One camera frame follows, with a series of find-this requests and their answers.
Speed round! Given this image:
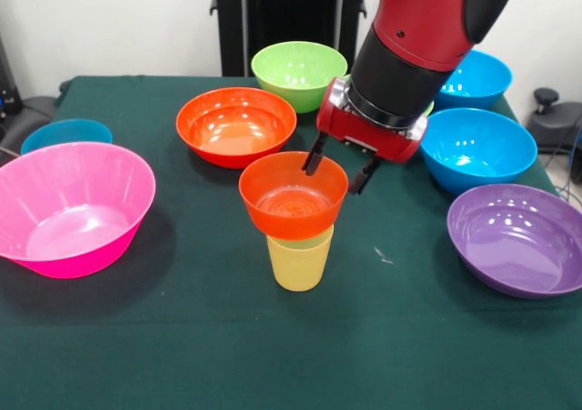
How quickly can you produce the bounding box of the black equipment box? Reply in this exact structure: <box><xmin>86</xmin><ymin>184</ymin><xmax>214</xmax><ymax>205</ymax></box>
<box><xmin>0</xmin><ymin>36</ymin><xmax>24</xmax><ymax>115</ymax></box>

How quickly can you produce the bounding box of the yellow plastic cup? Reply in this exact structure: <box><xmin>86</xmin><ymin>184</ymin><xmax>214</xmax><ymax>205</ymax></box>
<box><xmin>266</xmin><ymin>224</ymin><xmax>336</xmax><ymax>293</ymax></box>

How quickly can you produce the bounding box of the small blue bowl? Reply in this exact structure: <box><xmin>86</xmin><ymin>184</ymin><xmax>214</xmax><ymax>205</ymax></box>
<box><xmin>20</xmin><ymin>118</ymin><xmax>114</xmax><ymax>155</ymax></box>

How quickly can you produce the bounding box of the large pink bowl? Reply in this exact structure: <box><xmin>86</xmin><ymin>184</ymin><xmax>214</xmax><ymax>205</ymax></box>
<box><xmin>0</xmin><ymin>141</ymin><xmax>157</xmax><ymax>280</ymax></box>

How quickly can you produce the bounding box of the black stand with knob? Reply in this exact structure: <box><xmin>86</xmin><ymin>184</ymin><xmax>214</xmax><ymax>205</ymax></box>
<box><xmin>527</xmin><ymin>86</ymin><xmax>582</xmax><ymax>150</ymax></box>

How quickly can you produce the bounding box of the large orange-red bowl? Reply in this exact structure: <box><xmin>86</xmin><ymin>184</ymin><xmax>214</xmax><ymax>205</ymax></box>
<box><xmin>176</xmin><ymin>86</ymin><xmax>298</xmax><ymax>170</ymax></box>

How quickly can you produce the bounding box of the purple bowl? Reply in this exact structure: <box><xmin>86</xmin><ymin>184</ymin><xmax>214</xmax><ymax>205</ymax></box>
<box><xmin>446</xmin><ymin>183</ymin><xmax>582</xmax><ymax>300</ymax></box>

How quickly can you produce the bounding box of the small orange bowl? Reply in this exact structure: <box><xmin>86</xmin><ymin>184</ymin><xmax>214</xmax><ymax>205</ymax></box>
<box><xmin>238</xmin><ymin>150</ymin><xmax>350</xmax><ymax>242</ymax></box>

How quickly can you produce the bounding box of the dark green tablecloth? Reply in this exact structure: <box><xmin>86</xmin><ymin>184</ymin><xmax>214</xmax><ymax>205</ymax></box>
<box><xmin>0</xmin><ymin>74</ymin><xmax>582</xmax><ymax>410</ymax></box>

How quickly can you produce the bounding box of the large blue bowl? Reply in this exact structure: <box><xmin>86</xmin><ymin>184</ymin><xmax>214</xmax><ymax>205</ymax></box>
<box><xmin>418</xmin><ymin>107</ymin><xmax>538</xmax><ymax>196</ymax></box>
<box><xmin>434</xmin><ymin>49</ymin><xmax>514</xmax><ymax>111</ymax></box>

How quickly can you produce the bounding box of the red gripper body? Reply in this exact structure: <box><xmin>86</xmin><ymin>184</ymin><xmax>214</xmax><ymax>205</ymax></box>
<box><xmin>316</xmin><ymin>76</ymin><xmax>429</xmax><ymax>164</ymax></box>

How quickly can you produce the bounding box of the green bowl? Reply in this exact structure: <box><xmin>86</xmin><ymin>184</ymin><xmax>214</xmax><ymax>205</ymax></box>
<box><xmin>250</xmin><ymin>40</ymin><xmax>349</xmax><ymax>115</ymax></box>
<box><xmin>340</xmin><ymin>74</ymin><xmax>436</xmax><ymax>118</ymax></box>

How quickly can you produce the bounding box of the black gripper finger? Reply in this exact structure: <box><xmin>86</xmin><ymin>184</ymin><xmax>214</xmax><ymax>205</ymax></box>
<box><xmin>301</xmin><ymin>131</ymin><xmax>329</xmax><ymax>177</ymax></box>
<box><xmin>348</xmin><ymin>155</ymin><xmax>382</xmax><ymax>196</ymax></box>

